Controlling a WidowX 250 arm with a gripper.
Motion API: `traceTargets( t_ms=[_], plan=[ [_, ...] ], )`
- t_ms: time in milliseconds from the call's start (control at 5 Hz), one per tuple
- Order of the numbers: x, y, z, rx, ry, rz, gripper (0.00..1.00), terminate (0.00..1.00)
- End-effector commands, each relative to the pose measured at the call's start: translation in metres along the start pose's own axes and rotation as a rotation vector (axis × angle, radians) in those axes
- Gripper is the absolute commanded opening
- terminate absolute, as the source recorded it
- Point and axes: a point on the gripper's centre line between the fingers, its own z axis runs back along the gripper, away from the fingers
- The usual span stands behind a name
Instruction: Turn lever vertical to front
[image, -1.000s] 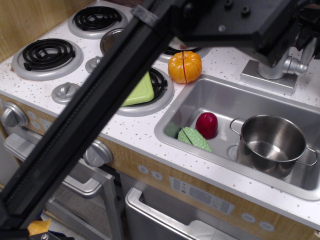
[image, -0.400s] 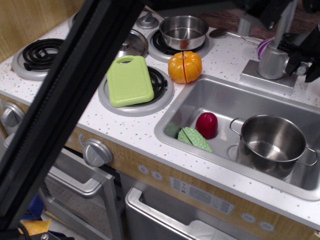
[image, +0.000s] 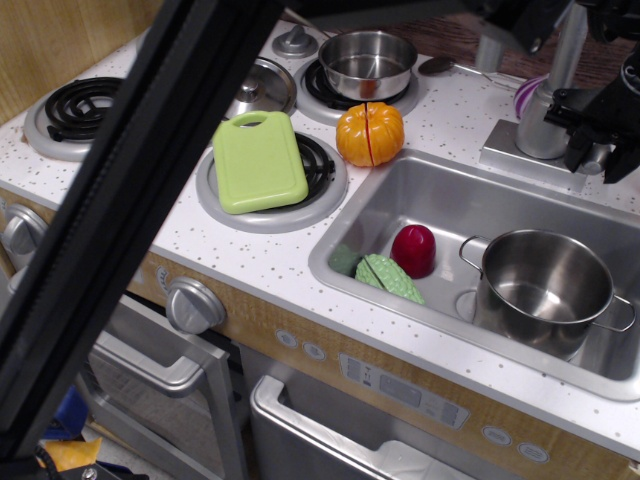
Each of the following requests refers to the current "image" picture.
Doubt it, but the silver sink basin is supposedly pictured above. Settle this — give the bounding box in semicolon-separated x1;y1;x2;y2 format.
309;150;639;401

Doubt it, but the silver dishwasher door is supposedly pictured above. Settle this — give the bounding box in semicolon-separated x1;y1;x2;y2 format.
251;375;511;479

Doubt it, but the green plastic cutting board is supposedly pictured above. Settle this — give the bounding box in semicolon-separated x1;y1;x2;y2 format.
213;111;309;215

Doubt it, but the silver front panel knob right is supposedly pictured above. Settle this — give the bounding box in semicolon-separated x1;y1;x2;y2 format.
166;276;227;335

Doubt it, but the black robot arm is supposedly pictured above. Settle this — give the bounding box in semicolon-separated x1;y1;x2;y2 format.
1;1;469;463

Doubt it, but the silver oven door handle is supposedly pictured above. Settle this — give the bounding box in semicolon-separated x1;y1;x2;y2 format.
88;292;230;400

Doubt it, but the purple striped toy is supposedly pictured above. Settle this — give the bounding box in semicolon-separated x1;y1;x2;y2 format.
513;75;548;119

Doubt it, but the front left stove burner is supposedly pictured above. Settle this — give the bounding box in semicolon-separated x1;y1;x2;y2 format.
23;77;123;162

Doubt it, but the green toy bitter gourd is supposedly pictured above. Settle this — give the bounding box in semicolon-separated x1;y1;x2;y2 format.
355;254;425;305

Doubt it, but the steel pot lid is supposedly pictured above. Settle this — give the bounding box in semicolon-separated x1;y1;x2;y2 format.
225;57;297;119

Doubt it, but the red toy fruit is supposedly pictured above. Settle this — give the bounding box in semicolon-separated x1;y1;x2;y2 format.
390;224;436;279

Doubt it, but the yellow cloth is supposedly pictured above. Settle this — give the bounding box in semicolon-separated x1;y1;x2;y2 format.
44;437;102;472

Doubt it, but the orange toy pumpkin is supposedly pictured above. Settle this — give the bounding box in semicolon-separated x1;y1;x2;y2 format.
335;102;405;168

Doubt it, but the steel spoon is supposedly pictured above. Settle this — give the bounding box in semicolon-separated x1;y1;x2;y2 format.
418;56;522;91

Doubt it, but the large steel pot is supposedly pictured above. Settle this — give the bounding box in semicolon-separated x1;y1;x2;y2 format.
458;229;637;360

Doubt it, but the silver toy faucet with lever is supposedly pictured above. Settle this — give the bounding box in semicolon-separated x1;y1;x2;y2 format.
480;4;605;192

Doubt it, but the silver countertop knob back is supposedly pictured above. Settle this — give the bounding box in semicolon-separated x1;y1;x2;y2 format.
272;25;319;59

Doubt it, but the silver panel knob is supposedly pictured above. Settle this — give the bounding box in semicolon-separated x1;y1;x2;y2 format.
1;204;48;255
166;276;227;335

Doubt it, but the front right stove burner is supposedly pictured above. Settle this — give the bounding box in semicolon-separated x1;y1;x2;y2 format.
196;133;348;234

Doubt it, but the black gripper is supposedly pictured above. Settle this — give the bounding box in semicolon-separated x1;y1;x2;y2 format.
544;49;639;184

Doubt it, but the small steel saucepan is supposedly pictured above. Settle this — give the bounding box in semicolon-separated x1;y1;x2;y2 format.
318;31;418;101

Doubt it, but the silver front panel knob left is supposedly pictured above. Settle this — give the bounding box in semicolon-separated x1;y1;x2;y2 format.
1;204;48;255

